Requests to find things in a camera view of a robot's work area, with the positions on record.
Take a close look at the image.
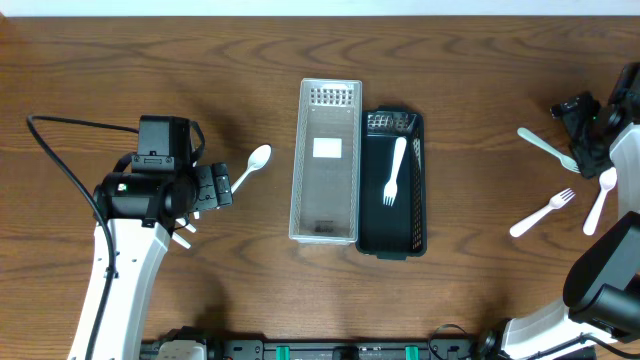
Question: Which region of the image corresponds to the pale green plastic fork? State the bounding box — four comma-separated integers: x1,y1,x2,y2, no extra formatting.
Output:
517,127,580,173

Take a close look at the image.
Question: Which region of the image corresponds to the white plastic fork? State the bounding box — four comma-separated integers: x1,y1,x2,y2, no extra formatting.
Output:
383,137,407,207
509,188,575,237

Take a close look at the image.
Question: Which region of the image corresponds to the black plastic basket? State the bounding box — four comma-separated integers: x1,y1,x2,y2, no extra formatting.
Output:
356,106,428,260

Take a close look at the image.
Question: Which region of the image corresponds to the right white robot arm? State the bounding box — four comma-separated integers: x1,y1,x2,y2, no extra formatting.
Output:
471,63,639,359

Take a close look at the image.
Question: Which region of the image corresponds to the white plastic spoon left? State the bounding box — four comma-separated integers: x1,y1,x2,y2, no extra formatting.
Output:
212,144,272,209

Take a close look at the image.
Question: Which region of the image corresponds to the white plastic spoon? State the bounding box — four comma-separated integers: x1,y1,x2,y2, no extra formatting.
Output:
212,144,272,209
582,167,618,236

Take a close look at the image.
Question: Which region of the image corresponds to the white plastic spoon right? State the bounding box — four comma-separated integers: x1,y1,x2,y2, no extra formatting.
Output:
582,167,618,236

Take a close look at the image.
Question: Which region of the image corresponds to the clear plastic basket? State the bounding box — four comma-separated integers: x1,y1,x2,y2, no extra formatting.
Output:
289,78,362,245

